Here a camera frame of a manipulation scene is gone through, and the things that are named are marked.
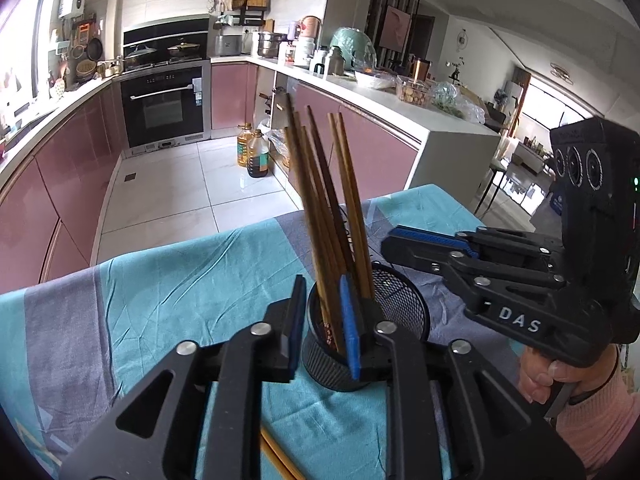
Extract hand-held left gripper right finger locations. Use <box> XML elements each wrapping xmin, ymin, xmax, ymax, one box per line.
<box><xmin>339</xmin><ymin>275</ymin><xmax>587</xmax><ymax>480</ymax></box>

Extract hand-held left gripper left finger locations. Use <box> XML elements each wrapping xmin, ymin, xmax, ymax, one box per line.
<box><xmin>59</xmin><ymin>275</ymin><xmax>307</xmax><ymax>480</ymax></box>

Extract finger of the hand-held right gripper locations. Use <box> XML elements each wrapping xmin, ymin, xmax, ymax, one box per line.
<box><xmin>455</xmin><ymin>226</ymin><xmax>565</xmax><ymax>275</ymax></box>
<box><xmin>381</xmin><ymin>227</ymin><xmax>609</xmax><ymax>364</ymax></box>

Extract black wire mesh basket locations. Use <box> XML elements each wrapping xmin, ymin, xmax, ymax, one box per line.
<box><xmin>300</xmin><ymin>260</ymin><xmax>432</xmax><ymax>393</ymax></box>

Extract bunch of bamboo chopsticks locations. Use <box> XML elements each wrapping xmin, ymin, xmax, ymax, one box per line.
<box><xmin>282</xmin><ymin>92</ymin><xmax>373</xmax><ymax>356</ymax></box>

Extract person's right forearm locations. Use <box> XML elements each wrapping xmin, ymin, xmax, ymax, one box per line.
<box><xmin>555</xmin><ymin>345</ymin><xmax>640</xmax><ymax>478</ymax></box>

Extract person's right hand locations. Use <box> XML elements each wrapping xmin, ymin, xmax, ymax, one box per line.
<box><xmin>518</xmin><ymin>346</ymin><xmax>619</xmax><ymax>405</ymax></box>

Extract white kitchen countertop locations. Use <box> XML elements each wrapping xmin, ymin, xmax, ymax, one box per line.
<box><xmin>0</xmin><ymin>55</ymin><xmax>501</xmax><ymax>161</ymax></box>

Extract teal and grey tablecloth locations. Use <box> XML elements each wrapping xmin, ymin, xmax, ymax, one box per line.
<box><xmin>0</xmin><ymin>184</ymin><xmax>551</xmax><ymax>480</ymax></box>

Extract brown wooden chopstick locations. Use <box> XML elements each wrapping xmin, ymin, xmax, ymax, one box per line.
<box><xmin>259</xmin><ymin>441</ymin><xmax>289</xmax><ymax>480</ymax></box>
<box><xmin>260</xmin><ymin>426</ymin><xmax>305</xmax><ymax>480</ymax></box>

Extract plastic bag of greens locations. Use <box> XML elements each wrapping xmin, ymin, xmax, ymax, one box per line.
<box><xmin>430</xmin><ymin>82</ymin><xmax>486</xmax><ymax>123</ymax></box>

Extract clear plastic food container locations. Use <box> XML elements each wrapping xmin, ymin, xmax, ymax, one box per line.
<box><xmin>396</xmin><ymin>76</ymin><xmax>432</xmax><ymax>106</ymax></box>

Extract white bowl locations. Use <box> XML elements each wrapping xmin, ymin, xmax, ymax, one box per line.
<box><xmin>354</xmin><ymin>71</ymin><xmax>396</xmax><ymax>90</ymax></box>

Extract dark cooking oil bottle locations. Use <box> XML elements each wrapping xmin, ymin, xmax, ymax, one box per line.
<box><xmin>246</xmin><ymin>130</ymin><xmax>271</xmax><ymax>179</ymax></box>

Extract white plastic bag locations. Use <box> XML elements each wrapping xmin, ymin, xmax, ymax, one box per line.
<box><xmin>257</xmin><ymin>117</ymin><xmax>291</xmax><ymax>166</ymax></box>

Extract yellow cooking oil bottle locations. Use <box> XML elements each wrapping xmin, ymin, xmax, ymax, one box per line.
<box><xmin>236</xmin><ymin>122</ymin><xmax>255</xmax><ymax>168</ymax></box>

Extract black built-in oven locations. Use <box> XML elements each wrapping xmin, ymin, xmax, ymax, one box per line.
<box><xmin>119</xmin><ymin>62</ymin><xmax>212</xmax><ymax>150</ymax></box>

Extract stainless steel pot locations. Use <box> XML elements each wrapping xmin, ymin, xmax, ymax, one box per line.
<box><xmin>251</xmin><ymin>31</ymin><xmax>287</xmax><ymax>59</ymax></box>

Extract pink kitchen cabinets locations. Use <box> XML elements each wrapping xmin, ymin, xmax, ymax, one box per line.
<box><xmin>0</xmin><ymin>60</ymin><xmax>421</xmax><ymax>291</ymax></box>

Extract steel box appliance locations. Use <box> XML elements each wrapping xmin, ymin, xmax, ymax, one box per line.
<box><xmin>215</xmin><ymin>34</ymin><xmax>243</xmax><ymax>57</ymax></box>

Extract metal pan with lid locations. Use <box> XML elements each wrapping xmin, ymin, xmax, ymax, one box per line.
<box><xmin>167</xmin><ymin>41</ymin><xmax>202</xmax><ymax>59</ymax></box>

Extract wok with glass lid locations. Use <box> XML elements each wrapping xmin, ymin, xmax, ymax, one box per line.
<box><xmin>124</xmin><ymin>44</ymin><xmax>160</xmax><ymax>68</ymax></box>

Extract black range hood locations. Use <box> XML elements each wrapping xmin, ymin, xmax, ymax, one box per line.
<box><xmin>122</xmin><ymin>17</ymin><xmax>211</xmax><ymax>61</ymax></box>

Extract kitchen window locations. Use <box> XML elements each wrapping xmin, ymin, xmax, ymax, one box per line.
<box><xmin>0</xmin><ymin>0</ymin><xmax>66</xmax><ymax>106</ymax></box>

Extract framed wall picture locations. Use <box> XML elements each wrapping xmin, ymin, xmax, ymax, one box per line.
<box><xmin>378</xmin><ymin>5</ymin><xmax>412</xmax><ymax>53</ymax></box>

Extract black wall rack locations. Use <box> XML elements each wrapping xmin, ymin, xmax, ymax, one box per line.
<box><xmin>214</xmin><ymin>0</ymin><xmax>271</xmax><ymax>28</ymax></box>

